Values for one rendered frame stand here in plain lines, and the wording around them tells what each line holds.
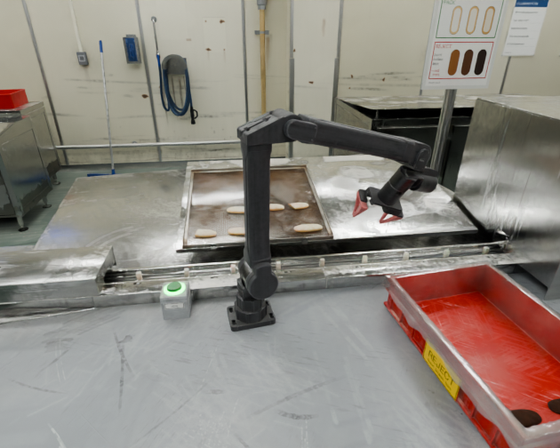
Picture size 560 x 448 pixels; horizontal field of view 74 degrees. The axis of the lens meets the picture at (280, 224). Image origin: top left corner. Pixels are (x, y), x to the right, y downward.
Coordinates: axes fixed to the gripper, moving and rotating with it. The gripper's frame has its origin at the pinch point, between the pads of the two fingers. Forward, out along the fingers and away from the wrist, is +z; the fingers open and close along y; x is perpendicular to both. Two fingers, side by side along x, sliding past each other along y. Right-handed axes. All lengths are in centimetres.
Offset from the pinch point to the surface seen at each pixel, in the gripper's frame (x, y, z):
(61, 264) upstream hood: -11, -81, 38
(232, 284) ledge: -16.9, -34.5, 23.5
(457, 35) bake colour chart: 89, 43, -34
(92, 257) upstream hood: -8, -74, 37
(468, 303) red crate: -24.4, 27.6, -0.8
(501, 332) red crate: -35.1, 28.6, -6.1
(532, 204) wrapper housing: -0.7, 41.8, -23.1
